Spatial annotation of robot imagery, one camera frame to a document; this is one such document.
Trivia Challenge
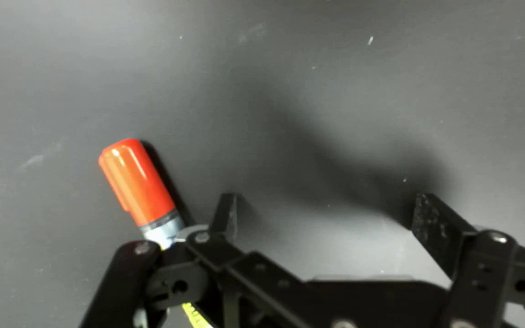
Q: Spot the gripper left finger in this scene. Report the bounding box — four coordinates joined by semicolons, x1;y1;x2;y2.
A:
79;193;314;328

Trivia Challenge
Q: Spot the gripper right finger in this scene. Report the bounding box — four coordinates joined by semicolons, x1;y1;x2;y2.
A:
411;193;525;328

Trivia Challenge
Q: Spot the marker with orange cap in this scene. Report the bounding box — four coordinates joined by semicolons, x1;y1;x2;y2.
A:
98;138;213;328

